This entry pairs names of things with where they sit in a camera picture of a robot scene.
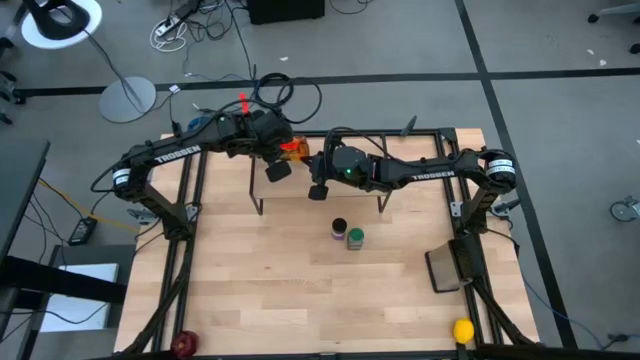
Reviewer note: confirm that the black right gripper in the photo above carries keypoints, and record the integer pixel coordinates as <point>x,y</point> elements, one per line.
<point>322,167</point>

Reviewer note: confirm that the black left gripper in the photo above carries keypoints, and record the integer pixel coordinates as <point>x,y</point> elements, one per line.
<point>270,132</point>

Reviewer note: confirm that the purple-label spice jar black lid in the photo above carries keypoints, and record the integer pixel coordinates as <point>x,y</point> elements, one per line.
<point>339,225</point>

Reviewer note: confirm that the green oregano jar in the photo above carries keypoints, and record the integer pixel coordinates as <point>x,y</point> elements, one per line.
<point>355,235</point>

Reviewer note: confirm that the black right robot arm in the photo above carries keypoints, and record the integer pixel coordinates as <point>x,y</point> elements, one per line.
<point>430,172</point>

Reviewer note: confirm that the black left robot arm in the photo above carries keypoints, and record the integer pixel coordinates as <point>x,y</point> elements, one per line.
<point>170,152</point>

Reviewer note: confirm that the wooden shelf with black legs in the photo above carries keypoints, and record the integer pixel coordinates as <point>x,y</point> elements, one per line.
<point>290,190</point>

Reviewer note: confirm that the large black box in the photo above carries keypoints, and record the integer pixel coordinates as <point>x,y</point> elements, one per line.
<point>285,11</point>

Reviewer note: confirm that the white power strip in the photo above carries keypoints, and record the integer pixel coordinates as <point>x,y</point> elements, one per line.
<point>167,26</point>

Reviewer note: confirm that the gray disc stand base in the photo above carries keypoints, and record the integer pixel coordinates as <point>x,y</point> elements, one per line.
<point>120,102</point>

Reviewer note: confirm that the black box with mesh face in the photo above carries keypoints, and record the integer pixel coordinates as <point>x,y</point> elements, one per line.
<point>445,267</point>

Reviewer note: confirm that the black power adapter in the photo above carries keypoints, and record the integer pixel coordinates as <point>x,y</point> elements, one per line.
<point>82,230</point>

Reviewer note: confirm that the white round floor lamp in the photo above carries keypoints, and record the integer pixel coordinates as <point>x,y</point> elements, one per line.
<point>85,25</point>

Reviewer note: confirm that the red apple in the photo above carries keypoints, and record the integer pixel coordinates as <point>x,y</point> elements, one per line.
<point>184,344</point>

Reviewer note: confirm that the yellow lemon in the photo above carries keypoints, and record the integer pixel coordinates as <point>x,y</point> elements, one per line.
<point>463,330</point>

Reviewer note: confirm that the white panel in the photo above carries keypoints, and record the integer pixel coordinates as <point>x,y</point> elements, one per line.
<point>80,272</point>

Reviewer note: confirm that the black desk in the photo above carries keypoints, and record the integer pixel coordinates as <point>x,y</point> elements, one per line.
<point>20,190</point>

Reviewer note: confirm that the black stand with casters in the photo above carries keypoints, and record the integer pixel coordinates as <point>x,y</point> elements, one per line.
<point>7,85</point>

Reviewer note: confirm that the gray caster wheel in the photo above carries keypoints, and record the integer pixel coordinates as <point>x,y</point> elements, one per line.
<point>622,211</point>

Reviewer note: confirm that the office chair base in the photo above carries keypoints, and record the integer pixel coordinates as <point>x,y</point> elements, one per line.
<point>620,10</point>

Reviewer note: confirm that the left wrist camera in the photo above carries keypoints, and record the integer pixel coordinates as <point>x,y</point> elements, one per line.
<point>278,171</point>

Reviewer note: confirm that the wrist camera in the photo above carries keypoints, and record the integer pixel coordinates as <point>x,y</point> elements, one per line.
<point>278,171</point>
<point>318,193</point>

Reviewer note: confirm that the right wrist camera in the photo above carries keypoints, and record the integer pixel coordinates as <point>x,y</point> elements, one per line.
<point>318,193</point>

